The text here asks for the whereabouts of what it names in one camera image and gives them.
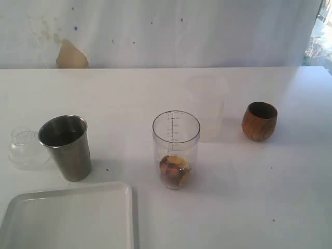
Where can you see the brown wooden cup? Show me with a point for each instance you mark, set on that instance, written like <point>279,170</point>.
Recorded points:
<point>259,121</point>

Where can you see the clear dome strainer lid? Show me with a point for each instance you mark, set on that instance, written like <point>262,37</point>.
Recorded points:
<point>25,151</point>

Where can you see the clear plastic shaker cup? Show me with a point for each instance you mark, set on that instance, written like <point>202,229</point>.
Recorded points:
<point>176,132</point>

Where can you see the white metal tray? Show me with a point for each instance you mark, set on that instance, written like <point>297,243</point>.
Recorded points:
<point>96,216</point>

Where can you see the coins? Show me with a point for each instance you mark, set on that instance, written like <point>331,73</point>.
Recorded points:
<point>174,171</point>

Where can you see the translucent white plastic container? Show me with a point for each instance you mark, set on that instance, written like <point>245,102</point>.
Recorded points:
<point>207,95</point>

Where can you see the stainless steel cup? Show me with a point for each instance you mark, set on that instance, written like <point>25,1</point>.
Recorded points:
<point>65,138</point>

